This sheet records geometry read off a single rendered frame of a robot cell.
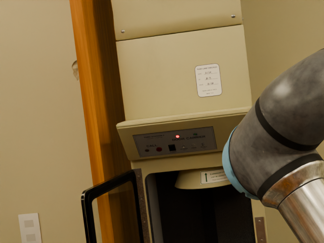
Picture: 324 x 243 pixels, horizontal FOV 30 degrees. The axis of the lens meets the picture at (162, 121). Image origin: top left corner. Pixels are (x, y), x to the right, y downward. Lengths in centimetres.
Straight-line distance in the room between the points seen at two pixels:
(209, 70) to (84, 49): 31
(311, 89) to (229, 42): 64
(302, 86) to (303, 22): 107
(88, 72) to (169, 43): 22
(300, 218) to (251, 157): 11
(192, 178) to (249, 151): 63
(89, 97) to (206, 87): 29
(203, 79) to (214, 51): 7
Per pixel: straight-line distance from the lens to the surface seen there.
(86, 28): 147
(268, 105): 89
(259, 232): 154
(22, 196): 210
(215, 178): 154
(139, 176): 154
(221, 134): 143
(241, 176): 96
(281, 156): 92
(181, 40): 151
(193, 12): 151
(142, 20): 153
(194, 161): 152
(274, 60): 193
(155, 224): 160
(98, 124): 146
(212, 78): 150
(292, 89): 88
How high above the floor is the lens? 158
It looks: 3 degrees down
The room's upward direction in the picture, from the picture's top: 7 degrees counter-clockwise
